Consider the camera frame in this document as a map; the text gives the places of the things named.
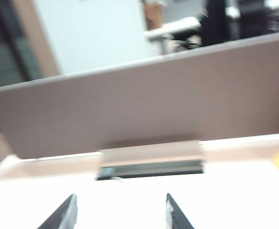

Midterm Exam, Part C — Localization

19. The black office chair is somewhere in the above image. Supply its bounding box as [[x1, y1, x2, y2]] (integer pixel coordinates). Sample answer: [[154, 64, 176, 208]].
[[198, 0, 240, 46]]

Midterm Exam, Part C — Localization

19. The white office desk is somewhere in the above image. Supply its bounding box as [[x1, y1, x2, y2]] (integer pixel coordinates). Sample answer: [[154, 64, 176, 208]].
[[144, 16, 202, 56]]

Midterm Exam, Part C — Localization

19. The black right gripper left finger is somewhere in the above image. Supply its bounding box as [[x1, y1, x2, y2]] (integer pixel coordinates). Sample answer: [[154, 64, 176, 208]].
[[36, 193, 78, 229]]

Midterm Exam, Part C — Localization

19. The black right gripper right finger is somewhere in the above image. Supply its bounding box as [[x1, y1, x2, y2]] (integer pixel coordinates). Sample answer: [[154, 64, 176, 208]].
[[165, 192, 196, 229]]

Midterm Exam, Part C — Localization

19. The brown cardboard box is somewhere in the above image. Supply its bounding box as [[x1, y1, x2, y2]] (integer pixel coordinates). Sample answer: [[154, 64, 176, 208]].
[[143, 0, 165, 31]]

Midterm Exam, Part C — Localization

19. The brown desk partition panel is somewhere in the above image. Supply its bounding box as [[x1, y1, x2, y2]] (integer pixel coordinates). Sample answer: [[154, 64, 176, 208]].
[[0, 30, 279, 160]]

